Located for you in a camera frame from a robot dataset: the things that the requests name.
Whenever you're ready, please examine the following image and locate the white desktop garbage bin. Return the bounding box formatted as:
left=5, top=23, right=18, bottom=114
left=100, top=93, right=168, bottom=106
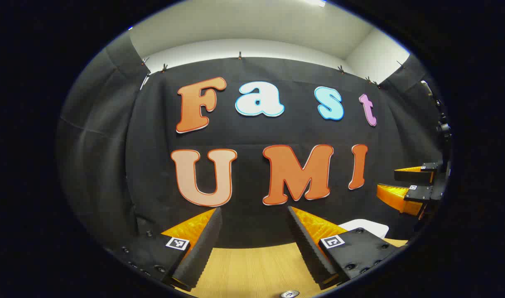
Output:
left=338, top=219, right=389, bottom=240

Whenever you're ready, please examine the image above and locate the wooden desktop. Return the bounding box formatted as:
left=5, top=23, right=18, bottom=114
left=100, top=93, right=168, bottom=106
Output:
left=186, top=238, right=408, bottom=298

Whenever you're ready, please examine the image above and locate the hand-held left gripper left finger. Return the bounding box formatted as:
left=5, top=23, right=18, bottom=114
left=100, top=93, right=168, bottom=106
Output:
left=107, top=207, right=224, bottom=292

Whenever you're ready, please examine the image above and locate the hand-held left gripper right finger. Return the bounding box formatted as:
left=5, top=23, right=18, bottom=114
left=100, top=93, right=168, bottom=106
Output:
left=286, top=206, right=408, bottom=290

